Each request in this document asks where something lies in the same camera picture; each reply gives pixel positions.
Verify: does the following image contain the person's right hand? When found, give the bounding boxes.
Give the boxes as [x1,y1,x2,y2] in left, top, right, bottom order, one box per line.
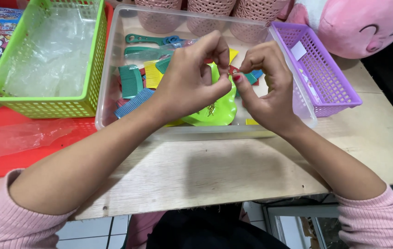
[233,41,301,137]

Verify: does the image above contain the person's left hand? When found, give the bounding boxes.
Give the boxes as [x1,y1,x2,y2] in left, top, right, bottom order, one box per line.
[150,30,232,124]

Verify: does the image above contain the small teal comb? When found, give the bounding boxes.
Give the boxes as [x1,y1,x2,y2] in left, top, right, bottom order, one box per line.
[155,57,172,75]

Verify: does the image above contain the short teal comb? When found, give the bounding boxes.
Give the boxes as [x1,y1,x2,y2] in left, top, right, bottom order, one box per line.
[235,71,258,97]

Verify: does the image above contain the paper slips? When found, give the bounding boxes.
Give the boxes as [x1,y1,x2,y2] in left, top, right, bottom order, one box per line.
[298,67,322,105]

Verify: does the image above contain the teal comb in clear wrapper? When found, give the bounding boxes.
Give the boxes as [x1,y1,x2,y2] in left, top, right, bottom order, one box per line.
[124,46,173,62]

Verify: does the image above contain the white paper label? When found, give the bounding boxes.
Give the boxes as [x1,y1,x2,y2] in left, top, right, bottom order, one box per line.
[290,41,307,61]

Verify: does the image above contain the wide green comb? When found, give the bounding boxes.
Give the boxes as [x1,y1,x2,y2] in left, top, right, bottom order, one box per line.
[118,64,144,100]

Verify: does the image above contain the blue fine-tooth comb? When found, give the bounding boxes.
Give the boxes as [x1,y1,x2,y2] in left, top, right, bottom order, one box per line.
[114,88,155,119]

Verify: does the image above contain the purple plastic basket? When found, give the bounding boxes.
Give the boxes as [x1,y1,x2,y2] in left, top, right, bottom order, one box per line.
[270,21,363,118]

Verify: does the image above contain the pink perforated plastic cup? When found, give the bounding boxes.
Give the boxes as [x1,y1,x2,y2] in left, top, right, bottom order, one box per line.
[134,0,183,34]
[187,0,237,37]
[229,0,288,44]

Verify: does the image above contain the clear plastic storage container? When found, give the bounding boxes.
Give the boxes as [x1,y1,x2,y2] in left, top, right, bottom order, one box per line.
[95,4,318,135]

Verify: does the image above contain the pink plush toy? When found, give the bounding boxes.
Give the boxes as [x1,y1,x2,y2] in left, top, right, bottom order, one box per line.
[278,0,393,59]

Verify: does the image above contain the metal framed glass panel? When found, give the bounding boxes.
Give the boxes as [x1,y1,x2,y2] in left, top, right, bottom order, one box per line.
[263,203,350,249]

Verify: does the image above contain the heap of clear plastic wrappers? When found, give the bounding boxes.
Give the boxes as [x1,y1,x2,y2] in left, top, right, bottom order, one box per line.
[4,6,95,98]

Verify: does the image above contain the black cloth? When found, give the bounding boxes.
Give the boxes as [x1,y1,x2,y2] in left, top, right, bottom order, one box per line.
[146,203,289,249]

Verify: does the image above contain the lime green plastic basket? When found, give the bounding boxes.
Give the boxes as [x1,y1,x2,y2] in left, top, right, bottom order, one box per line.
[0,0,108,119]

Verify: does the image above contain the clear plastic bag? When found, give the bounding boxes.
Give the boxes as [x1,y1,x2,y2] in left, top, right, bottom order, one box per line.
[0,119,77,163]

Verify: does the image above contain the red plastic tray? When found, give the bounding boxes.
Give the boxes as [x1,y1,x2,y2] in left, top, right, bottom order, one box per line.
[0,0,115,180]

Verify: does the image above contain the pink ribbed sweater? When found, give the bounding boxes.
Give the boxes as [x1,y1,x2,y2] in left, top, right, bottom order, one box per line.
[0,169,393,249]

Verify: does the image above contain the blue comb with ring handle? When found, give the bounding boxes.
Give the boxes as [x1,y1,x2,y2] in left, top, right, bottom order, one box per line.
[163,35,184,46]

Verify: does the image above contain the teal comb with handle hole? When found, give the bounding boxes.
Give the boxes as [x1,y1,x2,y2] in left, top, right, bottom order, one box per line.
[125,33,169,46]

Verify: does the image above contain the black cable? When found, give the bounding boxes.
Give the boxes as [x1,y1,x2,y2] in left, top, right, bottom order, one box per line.
[105,216,115,249]

